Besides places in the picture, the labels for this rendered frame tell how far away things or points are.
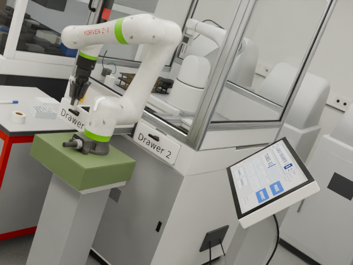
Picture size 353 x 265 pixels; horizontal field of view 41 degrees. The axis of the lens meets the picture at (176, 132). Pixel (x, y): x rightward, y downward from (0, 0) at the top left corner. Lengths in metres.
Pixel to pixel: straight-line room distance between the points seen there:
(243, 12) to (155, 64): 0.48
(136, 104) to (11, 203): 0.92
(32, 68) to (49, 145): 1.21
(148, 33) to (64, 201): 0.84
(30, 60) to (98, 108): 1.21
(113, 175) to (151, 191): 0.48
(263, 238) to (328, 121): 3.58
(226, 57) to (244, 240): 0.85
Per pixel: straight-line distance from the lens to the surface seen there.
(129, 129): 2.58
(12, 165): 2.53
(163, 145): 2.44
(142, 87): 2.15
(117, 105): 2.07
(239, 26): 2.26
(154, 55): 2.10
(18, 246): 2.93
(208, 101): 2.30
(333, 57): 5.48
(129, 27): 1.98
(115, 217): 2.75
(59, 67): 3.35
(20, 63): 3.16
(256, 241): 2.01
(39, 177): 2.68
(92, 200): 2.20
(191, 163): 2.38
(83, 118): 2.43
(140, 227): 2.64
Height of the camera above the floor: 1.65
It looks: 16 degrees down
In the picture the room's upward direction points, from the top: 20 degrees clockwise
